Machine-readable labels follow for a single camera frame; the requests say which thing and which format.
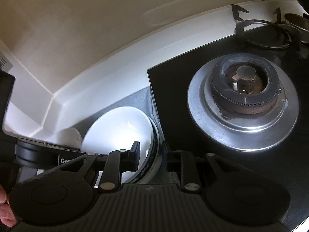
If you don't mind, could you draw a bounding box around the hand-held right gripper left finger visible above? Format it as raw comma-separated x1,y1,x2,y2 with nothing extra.
58,140,141,191

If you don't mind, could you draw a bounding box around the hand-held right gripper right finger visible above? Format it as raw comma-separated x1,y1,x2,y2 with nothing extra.
161,141,245,192

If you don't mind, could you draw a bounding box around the person's left hand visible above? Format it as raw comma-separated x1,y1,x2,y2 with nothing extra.
0,186,18,228

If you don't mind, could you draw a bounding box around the black glass gas stove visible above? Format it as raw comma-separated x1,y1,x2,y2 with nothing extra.
147,21,309,232

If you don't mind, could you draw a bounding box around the grey counter mat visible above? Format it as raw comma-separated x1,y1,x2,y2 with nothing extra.
79,86,180,192

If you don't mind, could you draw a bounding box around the round metal stove burner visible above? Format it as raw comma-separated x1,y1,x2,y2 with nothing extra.
188,53,299,153

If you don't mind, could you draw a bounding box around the narrow grey vent grille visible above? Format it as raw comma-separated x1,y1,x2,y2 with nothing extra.
0,50,13,70

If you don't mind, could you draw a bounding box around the black iron pan support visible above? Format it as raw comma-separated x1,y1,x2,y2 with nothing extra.
231,4,293,50

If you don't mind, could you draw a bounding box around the small dark metal pot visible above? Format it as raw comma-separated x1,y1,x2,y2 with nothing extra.
284,13,309,44

